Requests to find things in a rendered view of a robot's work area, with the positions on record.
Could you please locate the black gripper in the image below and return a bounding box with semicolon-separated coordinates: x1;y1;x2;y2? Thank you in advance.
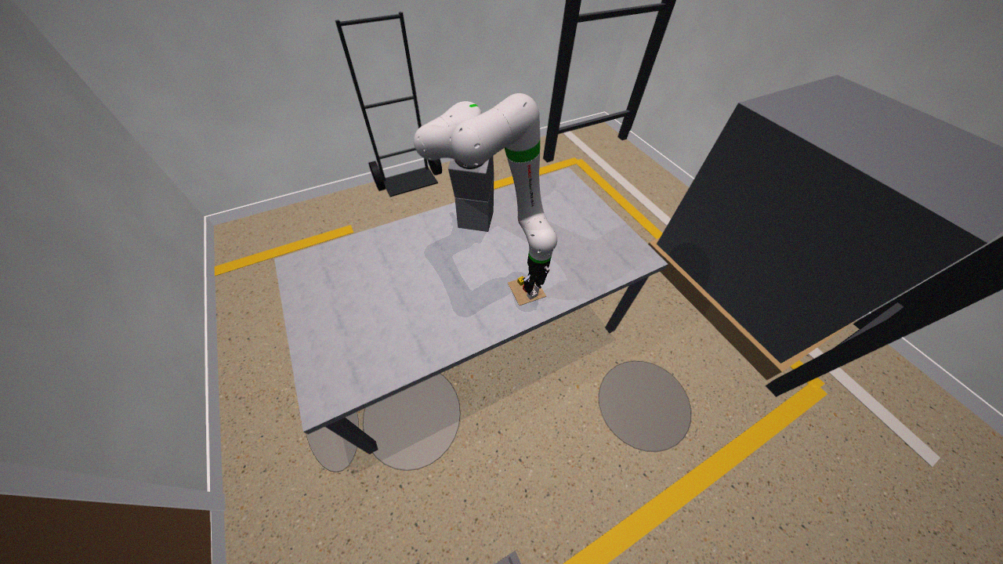
523;267;549;300

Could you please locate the tan mat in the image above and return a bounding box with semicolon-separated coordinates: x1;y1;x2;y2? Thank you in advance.
508;280;546;306

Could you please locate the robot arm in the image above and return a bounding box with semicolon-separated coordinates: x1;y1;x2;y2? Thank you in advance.
414;93;557;272

